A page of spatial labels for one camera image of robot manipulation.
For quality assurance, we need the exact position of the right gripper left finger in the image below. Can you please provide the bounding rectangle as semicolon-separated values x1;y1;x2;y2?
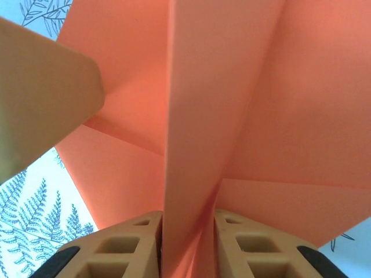
28;210;163;278

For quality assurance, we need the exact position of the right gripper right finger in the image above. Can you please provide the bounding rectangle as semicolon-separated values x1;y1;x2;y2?
214;208;345;278

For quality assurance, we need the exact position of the orange paper sheet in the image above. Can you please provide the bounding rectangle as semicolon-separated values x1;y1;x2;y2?
54;0;371;278

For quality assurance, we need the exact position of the floral print table mat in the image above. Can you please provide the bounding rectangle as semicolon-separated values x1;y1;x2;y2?
0;0;371;278

